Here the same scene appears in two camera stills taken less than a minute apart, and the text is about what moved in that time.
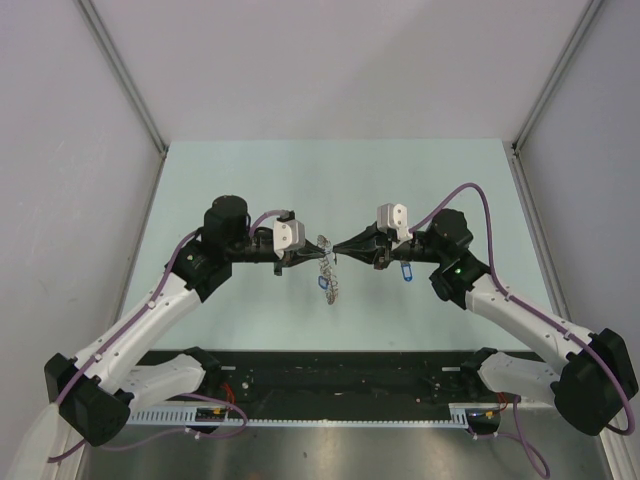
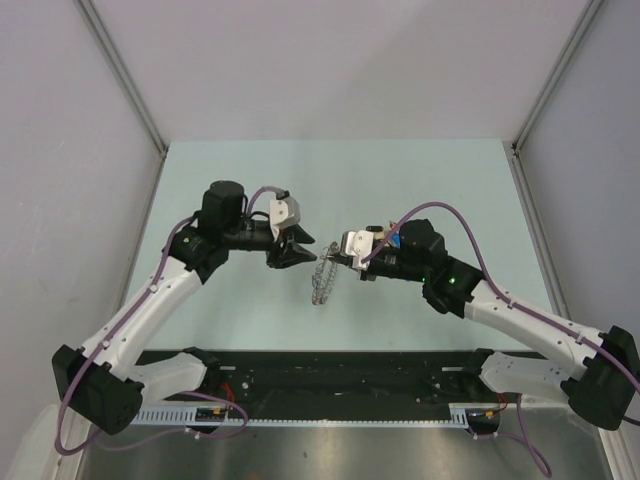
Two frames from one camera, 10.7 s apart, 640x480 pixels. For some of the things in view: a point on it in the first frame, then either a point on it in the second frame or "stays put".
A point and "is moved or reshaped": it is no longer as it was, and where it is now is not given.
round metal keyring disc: x=326 y=266 is moved or reshaped
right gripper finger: x=363 y=249 -> x=341 y=259
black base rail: x=347 y=385 stays put
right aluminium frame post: x=524 y=191 stays put
